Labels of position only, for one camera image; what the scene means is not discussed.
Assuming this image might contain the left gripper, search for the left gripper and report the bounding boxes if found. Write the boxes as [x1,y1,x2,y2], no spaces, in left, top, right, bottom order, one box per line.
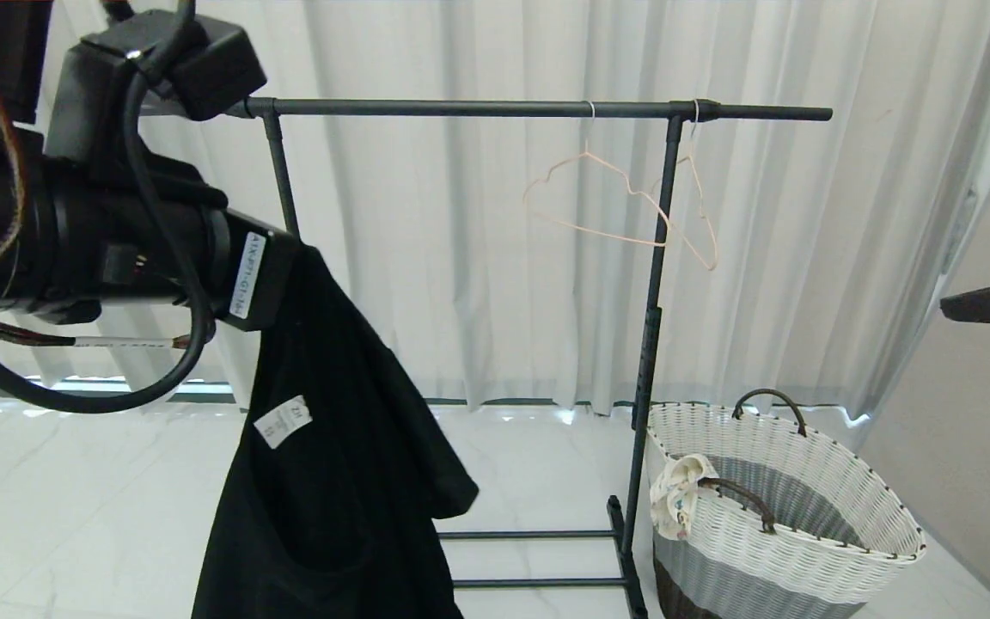
[35,159,303,333]

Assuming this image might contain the pink clothes hanger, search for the pink clothes hanger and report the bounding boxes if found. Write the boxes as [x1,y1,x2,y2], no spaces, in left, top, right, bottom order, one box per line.
[521,101,672,250]
[650,100,719,273]

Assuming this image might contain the black garment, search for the black garment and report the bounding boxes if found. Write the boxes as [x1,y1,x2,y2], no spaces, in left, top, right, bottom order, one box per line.
[192,241,480,619]

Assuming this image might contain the white laundry basket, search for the white laundry basket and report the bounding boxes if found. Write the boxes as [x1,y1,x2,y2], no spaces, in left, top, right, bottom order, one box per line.
[645,389,927,619]

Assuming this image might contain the black clothes rack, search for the black clothes rack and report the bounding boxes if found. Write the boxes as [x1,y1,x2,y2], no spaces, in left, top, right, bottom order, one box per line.
[229,96,834,619]

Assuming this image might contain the white curtain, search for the white curtain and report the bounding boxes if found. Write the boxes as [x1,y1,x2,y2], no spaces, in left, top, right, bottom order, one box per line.
[0,0,990,422]

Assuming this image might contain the cream printed garment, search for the cream printed garment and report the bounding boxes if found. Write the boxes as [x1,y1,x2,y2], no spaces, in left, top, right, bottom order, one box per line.
[650,454,721,541]

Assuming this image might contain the black cable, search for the black cable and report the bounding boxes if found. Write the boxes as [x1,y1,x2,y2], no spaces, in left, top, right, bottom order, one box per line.
[0,0,217,415]

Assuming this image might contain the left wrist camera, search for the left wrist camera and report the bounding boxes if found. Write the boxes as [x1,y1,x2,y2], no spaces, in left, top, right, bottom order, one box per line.
[44,10,268,207]

